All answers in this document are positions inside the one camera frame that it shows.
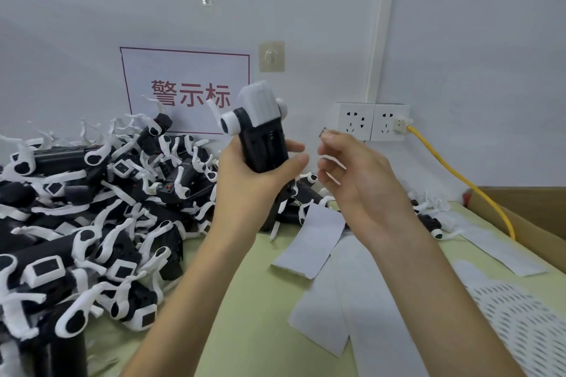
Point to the person's left thumb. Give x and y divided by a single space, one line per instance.
289 167

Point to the person's right hand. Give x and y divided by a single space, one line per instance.
376 195

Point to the person's right forearm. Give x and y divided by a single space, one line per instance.
433 301

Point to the person's left forearm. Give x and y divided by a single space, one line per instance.
194 301

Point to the white mesh basket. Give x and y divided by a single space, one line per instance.
521 328

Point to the white wall socket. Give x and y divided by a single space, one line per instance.
384 120
353 120

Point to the brown cardboard box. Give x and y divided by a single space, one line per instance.
530 213

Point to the pile of black white toys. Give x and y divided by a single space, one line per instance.
88 222

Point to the clear adhesive wall hook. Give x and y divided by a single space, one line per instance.
271 56

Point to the small black white toy part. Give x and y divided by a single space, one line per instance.
424 202
435 228

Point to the white paper strip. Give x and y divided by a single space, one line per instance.
376 328
318 315
508 253
309 239
468 273

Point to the white plug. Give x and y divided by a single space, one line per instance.
403 124

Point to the black white toy figure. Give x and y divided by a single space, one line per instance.
261 125

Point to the white sign with red border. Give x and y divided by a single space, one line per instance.
185 80

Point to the person's left hand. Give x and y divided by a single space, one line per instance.
241 195

